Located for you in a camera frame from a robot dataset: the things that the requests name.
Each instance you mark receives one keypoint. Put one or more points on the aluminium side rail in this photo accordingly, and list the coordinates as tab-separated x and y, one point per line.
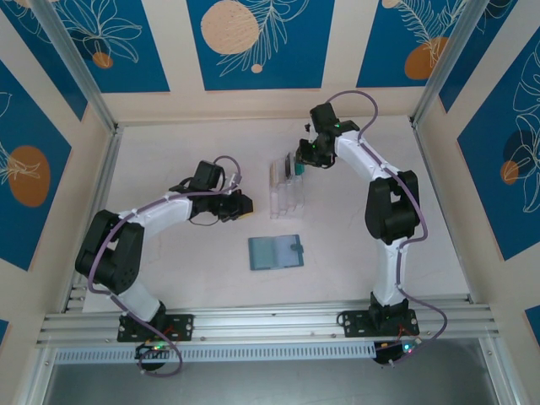
423	152
105	169

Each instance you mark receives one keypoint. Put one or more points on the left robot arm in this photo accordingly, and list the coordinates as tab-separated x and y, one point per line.
109	253

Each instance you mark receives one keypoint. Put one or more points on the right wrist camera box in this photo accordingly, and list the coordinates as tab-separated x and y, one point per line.
310	131

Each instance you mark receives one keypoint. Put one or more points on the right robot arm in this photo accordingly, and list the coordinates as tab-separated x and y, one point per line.
392	206

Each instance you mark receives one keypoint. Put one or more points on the aluminium corner post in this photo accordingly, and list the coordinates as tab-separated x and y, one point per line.
447	71
78	63

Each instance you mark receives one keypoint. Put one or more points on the blue card holder wallet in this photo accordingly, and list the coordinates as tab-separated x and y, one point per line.
287	253

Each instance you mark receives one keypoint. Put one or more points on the aluminium cross rail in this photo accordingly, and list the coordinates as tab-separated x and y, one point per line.
270	320

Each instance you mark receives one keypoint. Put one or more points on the small circuit board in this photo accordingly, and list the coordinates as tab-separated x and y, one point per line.
154	348
405	348

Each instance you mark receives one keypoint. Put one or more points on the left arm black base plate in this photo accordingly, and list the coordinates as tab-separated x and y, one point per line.
185	327

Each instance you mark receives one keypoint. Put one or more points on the black credit card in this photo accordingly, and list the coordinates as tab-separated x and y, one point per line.
289	166

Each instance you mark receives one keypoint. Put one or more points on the clear acrylic card stand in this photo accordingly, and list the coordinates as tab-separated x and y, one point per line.
287	202

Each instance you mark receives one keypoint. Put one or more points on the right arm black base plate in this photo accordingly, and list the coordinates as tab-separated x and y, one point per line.
352	322

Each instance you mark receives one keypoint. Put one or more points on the aluminium frame leg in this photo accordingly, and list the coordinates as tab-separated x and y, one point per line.
502	371
31	375

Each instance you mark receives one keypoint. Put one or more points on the beige credit card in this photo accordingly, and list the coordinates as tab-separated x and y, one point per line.
275	174

